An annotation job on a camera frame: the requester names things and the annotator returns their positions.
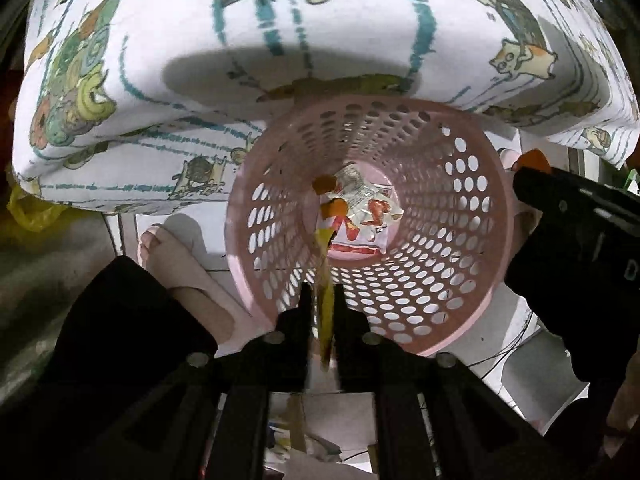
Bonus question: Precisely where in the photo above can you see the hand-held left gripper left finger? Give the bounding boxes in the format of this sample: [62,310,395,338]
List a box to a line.
[95,282,318,480]

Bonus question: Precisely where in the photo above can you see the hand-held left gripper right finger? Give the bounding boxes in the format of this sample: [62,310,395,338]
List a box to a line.
[333,284,551,480]

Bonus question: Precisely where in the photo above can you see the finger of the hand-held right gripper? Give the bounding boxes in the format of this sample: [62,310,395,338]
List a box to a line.
[512,166,597,212]

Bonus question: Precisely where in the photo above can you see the yellow wrapper strip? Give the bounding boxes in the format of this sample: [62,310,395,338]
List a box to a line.
[312,227,337,373]

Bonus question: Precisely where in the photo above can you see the pink plastic basket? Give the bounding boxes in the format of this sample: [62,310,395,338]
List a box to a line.
[224,94,516,358]

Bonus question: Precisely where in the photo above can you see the red white wrapper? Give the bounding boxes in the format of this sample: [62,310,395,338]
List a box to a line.
[327,215,388,261]

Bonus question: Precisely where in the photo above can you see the torn printed wrapper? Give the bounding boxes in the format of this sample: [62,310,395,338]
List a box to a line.
[332,167,403,233]

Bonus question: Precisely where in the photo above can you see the person's right hand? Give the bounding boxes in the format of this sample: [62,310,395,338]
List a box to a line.
[606,355,640,432]

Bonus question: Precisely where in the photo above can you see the person's bare foot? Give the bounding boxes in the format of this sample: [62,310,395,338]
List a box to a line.
[137,225,261,341]
[497,146,523,171]

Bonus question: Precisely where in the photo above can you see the person's black trouser leg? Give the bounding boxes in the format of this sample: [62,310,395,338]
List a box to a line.
[30,255,236,480]

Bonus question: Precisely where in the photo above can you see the yellow plastic bag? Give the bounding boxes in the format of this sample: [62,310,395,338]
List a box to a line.
[6,180,71,233]

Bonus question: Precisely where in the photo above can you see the cat printed cloth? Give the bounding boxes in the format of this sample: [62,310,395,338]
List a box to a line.
[11,0,640,216]

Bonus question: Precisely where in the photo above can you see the thin black cable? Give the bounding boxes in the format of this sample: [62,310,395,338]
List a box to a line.
[470,305,543,376]

